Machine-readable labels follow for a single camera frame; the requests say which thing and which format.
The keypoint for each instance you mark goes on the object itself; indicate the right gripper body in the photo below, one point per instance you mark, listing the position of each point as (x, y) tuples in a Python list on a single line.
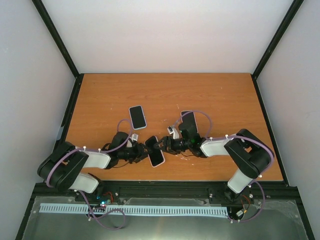
[(175, 148)]

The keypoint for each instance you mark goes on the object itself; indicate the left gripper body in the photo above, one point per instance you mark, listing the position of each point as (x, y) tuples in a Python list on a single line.
[(136, 155)]

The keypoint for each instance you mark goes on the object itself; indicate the pink phone case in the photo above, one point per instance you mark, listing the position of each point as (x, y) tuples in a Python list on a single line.
[(160, 165)]

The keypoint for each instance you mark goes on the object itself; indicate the white phone case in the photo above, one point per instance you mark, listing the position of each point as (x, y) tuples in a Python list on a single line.
[(185, 128)]

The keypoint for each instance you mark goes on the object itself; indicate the light blue phone case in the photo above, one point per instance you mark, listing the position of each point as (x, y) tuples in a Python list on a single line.
[(143, 127)]

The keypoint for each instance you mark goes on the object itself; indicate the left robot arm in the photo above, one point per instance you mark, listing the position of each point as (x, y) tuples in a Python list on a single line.
[(62, 169)]

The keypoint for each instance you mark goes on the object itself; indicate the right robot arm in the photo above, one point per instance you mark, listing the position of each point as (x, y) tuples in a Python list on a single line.
[(251, 156)]

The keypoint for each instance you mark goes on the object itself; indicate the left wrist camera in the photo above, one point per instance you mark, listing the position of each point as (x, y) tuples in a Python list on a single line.
[(132, 140)]

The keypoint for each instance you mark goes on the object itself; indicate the black aluminium frame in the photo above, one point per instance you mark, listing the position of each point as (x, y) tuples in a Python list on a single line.
[(156, 191)]

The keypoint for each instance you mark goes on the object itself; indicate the light blue cable duct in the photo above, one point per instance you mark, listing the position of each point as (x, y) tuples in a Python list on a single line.
[(136, 210)]

